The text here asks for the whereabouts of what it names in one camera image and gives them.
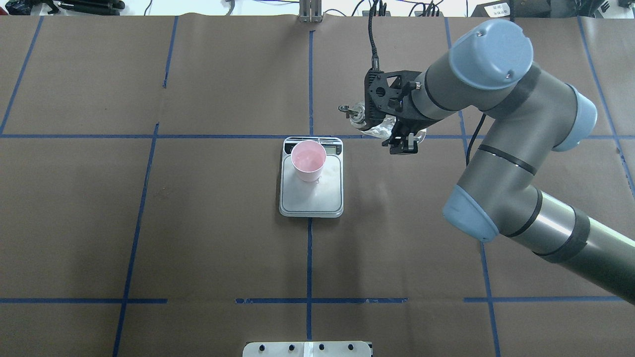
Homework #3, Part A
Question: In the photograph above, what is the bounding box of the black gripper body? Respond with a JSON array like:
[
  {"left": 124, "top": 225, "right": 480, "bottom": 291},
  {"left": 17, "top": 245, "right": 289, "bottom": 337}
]
[{"left": 392, "top": 91, "right": 437, "bottom": 136}]

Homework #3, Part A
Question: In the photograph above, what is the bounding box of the clear glass sauce bottle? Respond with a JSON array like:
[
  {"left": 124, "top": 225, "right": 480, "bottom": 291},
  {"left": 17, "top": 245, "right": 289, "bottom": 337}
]
[{"left": 337, "top": 102, "right": 427, "bottom": 144}]

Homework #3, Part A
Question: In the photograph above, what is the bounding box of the pink paper cup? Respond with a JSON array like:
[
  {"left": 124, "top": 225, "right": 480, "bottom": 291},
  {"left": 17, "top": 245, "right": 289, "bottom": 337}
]
[{"left": 291, "top": 140, "right": 327, "bottom": 181}]

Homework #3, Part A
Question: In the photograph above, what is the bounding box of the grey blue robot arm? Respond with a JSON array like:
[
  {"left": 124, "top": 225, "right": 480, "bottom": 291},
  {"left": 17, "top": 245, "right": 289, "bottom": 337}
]
[{"left": 364, "top": 19, "right": 635, "bottom": 303}]

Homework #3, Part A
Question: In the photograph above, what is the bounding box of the silver digital kitchen scale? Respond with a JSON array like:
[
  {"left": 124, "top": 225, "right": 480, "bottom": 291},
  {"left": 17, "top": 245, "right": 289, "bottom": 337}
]
[{"left": 279, "top": 136, "right": 344, "bottom": 218}]

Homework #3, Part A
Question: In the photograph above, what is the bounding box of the black braided camera cable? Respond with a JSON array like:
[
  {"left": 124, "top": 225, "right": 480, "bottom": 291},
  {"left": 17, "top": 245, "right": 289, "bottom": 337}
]
[{"left": 367, "top": 0, "right": 387, "bottom": 72}]

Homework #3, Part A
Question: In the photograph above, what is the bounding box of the aluminium frame post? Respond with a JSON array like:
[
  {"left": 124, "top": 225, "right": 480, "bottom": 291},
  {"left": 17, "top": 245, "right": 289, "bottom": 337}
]
[{"left": 298, "top": 0, "right": 323, "bottom": 23}]

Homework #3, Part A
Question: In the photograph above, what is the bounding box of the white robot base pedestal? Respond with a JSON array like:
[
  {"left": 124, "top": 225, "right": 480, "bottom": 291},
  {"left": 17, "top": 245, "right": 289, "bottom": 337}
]
[{"left": 242, "top": 341, "right": 374, "bottom": 357}]

